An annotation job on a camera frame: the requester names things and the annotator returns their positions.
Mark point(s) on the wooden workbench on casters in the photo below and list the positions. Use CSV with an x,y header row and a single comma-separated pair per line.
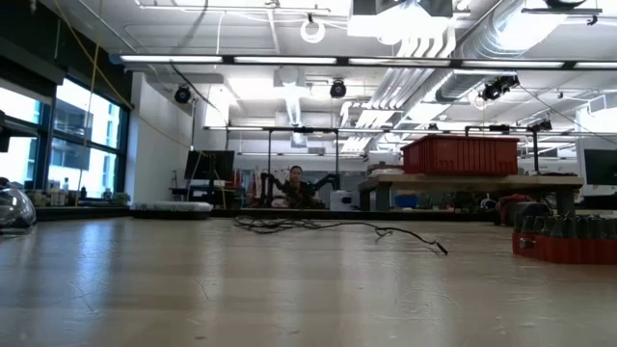
x,y
482,182

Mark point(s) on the red ribbed storage bin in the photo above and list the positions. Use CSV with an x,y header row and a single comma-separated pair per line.
x,y
458,156

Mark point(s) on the large glass window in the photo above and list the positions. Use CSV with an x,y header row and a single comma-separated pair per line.
x,y
87,125

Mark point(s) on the person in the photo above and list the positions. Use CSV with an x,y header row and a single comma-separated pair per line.
x,y
296,190

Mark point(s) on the black gantry frame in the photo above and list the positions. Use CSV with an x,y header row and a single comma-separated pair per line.
x,y
301,129

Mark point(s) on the black computer monitor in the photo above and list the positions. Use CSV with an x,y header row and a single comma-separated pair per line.
x,y
601,166
209,165

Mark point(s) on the blue storage bin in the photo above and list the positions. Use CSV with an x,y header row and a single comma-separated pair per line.
x,y
406,201

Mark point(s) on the silver round air duct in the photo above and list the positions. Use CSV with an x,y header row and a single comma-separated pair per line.
x,y
506,29

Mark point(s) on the black aluminium table frame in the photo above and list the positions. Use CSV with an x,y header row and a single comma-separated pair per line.
x,y
144,214

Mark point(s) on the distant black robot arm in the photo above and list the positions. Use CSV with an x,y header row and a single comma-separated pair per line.
x,y
270,183
328,182

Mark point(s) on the red bit holder block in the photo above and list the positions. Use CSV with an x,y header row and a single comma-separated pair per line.
x,y
564,250

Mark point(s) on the long ceiling light bar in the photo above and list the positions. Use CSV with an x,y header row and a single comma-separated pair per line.
x,y
289,60

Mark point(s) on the black camera stand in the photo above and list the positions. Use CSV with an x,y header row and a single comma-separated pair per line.
x,y
535,149

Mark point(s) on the white appliance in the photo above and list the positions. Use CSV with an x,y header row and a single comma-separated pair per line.
x,y
341,200

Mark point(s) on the black ceiling camera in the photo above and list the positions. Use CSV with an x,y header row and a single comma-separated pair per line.
x,y
496,88
182,94
338,89

